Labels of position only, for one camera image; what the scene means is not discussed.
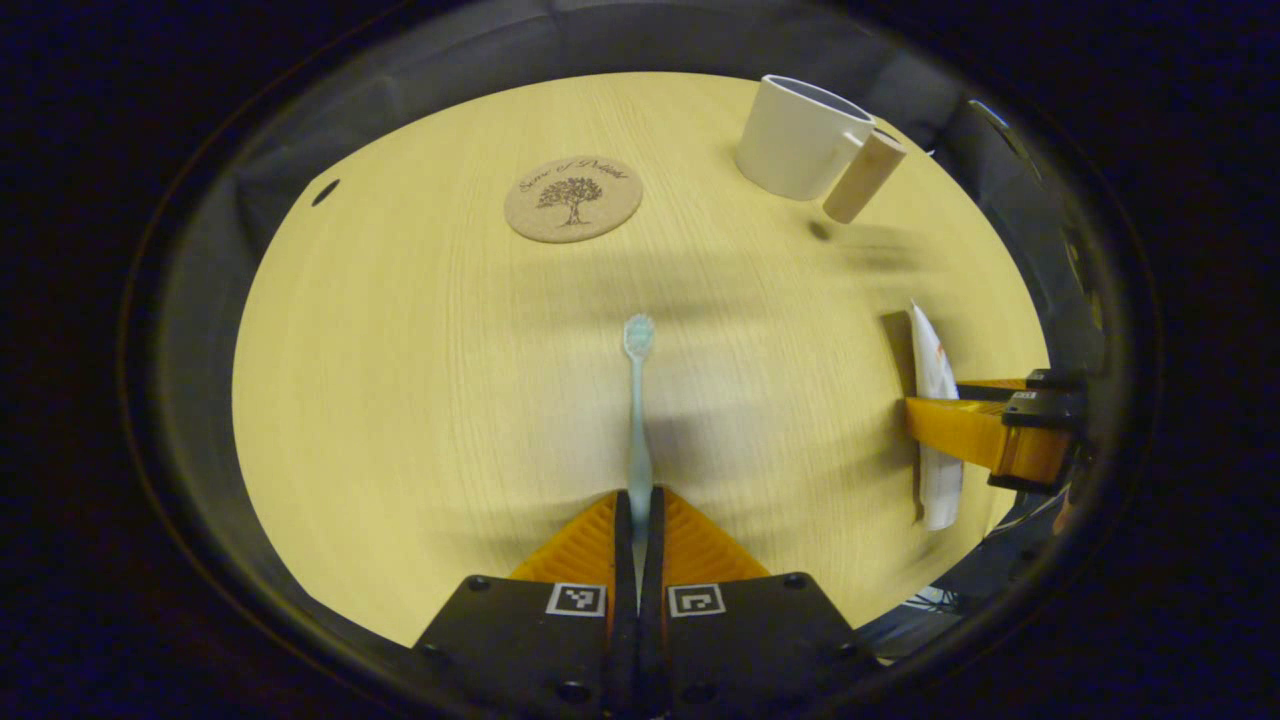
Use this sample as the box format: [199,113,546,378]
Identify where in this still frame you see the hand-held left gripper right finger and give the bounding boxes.
[640,486,883,719]

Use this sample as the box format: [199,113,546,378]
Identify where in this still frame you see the pale green toothbrush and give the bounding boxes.
[622,313,657,601]

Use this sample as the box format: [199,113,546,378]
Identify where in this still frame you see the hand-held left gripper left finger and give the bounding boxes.
[412,488,637,719]

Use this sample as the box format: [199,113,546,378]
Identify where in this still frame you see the round cork coaster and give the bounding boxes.
[503,156,644,244]

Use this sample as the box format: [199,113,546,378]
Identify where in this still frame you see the white cup with wooden handle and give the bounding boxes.
[734,75,909,225]

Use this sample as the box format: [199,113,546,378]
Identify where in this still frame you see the white and blue toothpaste tube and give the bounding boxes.
[908,300,965,532]

